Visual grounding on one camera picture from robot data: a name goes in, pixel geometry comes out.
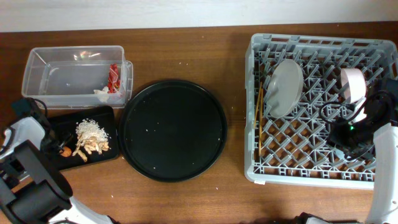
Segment orange carrot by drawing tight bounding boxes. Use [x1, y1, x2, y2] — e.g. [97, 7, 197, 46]
[60, 146, 72, 157]

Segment peanut shells food scraps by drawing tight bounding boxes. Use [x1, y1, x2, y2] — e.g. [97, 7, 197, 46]
[72, 119, 111, 162]

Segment white bowl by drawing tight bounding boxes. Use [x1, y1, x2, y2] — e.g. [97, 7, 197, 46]
[340, 68, 366, 103]

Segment red snack wrapper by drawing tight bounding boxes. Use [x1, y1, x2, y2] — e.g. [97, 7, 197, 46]
[108, 63, 121, 93]

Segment grey plate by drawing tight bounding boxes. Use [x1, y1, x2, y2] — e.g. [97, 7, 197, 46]
[266, 59, 303, 118]

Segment wooden chopstick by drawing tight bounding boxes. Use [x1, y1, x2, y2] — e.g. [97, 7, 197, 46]
[253, 82, 263, 129]
[258, 88, 264, 157]

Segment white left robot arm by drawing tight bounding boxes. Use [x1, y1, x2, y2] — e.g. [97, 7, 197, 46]
[1, 98, 115, 223]

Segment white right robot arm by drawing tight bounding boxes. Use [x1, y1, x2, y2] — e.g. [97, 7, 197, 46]
[318, 78, 397, 223]

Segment grey dishwasher rack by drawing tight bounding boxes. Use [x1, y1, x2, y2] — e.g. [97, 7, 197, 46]
[244, 34, 397, 190]

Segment black rectangular tray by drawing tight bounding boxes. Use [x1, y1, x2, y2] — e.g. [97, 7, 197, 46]
[47, 106, 119, 170]

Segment white scrap in bin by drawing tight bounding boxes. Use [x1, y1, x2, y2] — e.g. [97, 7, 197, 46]
[93, 86, 109, 103]

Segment clear plastic bin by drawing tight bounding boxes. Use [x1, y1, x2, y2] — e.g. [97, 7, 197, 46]
[21, 45, 133, 110]

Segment black base block bottom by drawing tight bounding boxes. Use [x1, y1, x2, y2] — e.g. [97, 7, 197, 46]
[292, 212, 363, 224]

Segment round black tray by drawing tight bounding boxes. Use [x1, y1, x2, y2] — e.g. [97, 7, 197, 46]
[118, 80, 228, 182]

